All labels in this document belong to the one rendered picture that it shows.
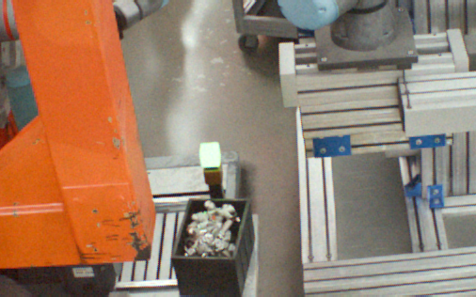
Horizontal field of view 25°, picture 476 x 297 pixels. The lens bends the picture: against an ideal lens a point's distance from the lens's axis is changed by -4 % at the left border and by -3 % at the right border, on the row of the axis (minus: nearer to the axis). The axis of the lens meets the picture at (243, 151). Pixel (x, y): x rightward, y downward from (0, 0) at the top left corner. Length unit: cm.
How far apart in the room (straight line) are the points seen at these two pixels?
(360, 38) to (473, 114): 30
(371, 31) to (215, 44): 178
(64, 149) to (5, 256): 34
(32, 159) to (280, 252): 107
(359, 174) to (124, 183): 97
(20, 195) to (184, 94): 160
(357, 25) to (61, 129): 68
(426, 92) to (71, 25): 82
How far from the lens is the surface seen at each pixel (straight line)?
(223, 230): 240
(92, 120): 221
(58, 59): 214
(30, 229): 241
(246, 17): 398
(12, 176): 235
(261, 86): 387
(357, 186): 304
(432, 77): 249
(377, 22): 243
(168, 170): 342
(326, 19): 228
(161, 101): 388
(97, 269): 272
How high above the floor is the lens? 210
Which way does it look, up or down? 36 degrees down
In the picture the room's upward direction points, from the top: 9 degrees counter-clockwise
